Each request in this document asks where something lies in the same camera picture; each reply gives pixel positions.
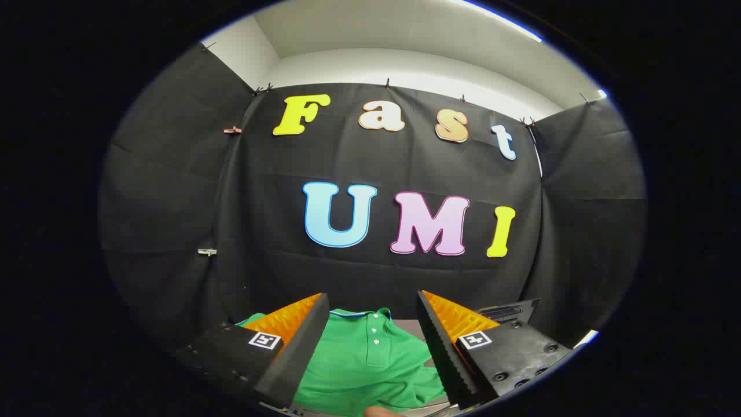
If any black backdrop cloth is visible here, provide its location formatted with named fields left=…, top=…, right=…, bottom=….
left=98, top=43, right=647, bottom=349

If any green polo shirt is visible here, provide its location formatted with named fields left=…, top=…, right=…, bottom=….
left=234, top=307, right=447, bottom=417

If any small grey washing machine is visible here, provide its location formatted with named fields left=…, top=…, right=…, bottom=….
left=478, top=298, right=541, bottom=326

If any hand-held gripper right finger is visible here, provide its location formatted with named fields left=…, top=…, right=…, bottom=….
left=417, top=290, right=574, bottom=409

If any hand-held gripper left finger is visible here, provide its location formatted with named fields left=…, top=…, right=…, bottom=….
left=175, top=293, right=330, bottom=409

